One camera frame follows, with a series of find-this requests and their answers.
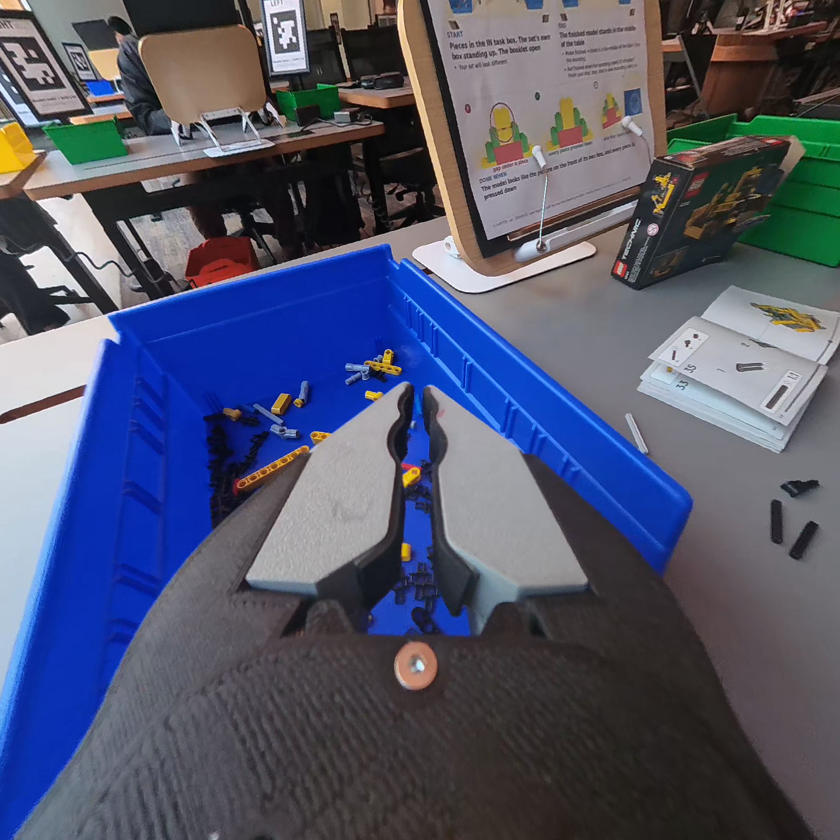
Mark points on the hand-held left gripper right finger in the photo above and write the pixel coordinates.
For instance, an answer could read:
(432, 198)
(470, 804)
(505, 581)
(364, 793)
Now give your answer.
(505, 518)

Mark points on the instruction sign on wooden stand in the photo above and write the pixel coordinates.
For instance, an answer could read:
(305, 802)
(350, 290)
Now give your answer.
(453, 266)

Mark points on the grey background table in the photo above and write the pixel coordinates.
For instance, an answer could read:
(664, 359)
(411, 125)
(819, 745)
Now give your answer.
(151, 161)

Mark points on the small framed marker sign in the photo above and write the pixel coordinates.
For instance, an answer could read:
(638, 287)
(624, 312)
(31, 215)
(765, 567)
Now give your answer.
(82, 62)

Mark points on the large green plastic bin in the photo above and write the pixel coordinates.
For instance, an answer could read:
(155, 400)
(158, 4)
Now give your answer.
(800, 197)

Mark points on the pile of small lego pieces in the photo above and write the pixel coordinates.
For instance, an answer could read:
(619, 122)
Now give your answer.
(226, 472)

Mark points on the black lego connector piece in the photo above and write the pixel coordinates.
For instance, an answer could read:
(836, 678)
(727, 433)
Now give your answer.
(797, 487)

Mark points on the dark lego set box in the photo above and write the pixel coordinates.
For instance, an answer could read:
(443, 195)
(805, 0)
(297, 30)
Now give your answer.
(709, 210)

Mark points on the large framed marker sign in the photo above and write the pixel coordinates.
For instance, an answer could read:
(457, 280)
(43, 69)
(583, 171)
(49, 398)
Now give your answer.
(39, 65)

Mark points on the black device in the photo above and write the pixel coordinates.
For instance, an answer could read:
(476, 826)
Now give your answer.
(382, 80)

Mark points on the printed instruction sheet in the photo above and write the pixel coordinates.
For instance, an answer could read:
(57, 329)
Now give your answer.
(525, 85)

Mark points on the yellow plastic bin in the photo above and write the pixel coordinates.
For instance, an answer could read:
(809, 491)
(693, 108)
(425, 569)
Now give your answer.
(13, 148)

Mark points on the lego instruction booklet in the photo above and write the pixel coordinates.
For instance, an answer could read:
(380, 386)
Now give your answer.
(735, 341)

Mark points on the black lego axle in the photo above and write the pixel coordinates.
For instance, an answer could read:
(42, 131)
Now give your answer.
(777, 522)
(803, 540)

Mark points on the blue plastic bin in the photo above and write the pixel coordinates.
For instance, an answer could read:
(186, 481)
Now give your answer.
(197, 315)

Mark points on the wooden background table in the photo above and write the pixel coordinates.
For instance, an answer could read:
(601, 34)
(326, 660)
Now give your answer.
(387, 97)

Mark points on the wooden document stand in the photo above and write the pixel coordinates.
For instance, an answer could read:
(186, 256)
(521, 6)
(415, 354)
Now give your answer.
(203, 72)

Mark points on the grey lego axle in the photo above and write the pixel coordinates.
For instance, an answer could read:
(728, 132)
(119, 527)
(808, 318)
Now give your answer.
(636, 433)

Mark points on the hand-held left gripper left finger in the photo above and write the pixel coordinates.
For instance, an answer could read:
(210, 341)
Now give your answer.
(328, 505)

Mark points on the red plastic bin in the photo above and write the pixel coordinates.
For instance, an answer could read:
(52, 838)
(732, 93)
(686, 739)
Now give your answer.
(220, 259)

